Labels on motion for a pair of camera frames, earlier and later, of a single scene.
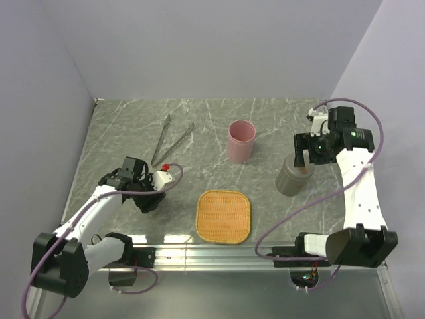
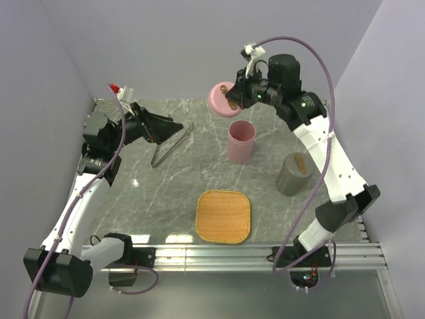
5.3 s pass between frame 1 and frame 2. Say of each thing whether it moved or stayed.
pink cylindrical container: stayed
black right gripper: moved
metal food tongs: stayed
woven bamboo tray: stayed
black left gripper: moved
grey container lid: stayed
